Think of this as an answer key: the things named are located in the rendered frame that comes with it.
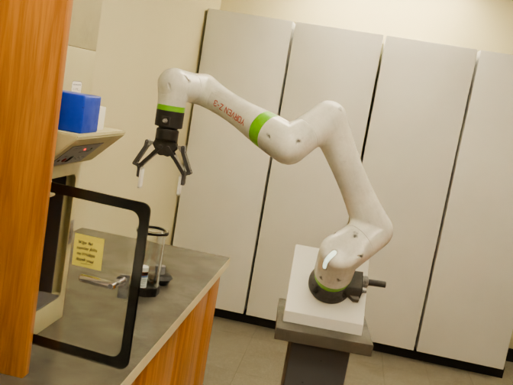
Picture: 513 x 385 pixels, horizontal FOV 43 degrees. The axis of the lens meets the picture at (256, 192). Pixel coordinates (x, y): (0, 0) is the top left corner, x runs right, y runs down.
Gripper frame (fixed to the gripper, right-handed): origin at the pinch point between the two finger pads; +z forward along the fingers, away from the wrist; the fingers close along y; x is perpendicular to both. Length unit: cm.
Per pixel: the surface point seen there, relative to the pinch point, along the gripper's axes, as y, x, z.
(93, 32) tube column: -13, -39, -45
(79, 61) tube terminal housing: -13, -46, -37
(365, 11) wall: 52, 288, -110
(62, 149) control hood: -5, -67, -16
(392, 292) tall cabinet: 108, 244, 83
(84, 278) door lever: 7, -74, 11
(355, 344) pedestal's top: 73, -4, 38
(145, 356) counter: 17, -48, 37
